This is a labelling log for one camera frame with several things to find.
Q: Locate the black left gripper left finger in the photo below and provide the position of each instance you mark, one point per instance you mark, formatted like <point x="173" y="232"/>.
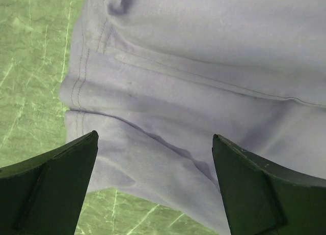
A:
<point x="45" y="194"/>

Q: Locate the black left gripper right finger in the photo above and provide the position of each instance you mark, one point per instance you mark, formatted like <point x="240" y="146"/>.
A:
<point x="263" y="197"/>

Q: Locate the purple t shirt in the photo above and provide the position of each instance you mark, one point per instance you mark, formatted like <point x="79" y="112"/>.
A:
<point x="157" y="79"/>

